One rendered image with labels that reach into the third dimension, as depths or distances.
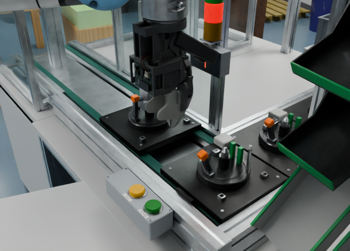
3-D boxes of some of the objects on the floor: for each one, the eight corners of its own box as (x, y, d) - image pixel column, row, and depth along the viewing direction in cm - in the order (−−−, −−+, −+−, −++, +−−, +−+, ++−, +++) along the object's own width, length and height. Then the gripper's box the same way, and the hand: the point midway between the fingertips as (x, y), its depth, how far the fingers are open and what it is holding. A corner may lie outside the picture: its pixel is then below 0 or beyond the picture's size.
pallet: (310, 19, 554) (312, 11, 548) (261, 24, 531) (262, 16, 525) (267, 0, 650) (268, -7, 644) (224, 3, 626) (225, -3, 621)
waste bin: (344, 33, 497) (353, -5, 472) (319, 36, 486) (327, -3, 461) (323, 24, 531) (330, -12, 506) (299, 27, 520) (305, -10, 495)
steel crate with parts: (222, 26, 522) (225, -24, 488) (272, 49, 447) (279, -8, 413) (166, 37, 485) (165, -16, 452) (211, 63, 410) (214, 2, 376)
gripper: (123, 17, 62) (130, 127, 73) (155, 31, 56) (158, 149, 67) (165, 8, 66) (166, 113, 77) (199, 20, 60) (196, 133, 71)
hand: (174, 120), depth 73 cm, fingers closed
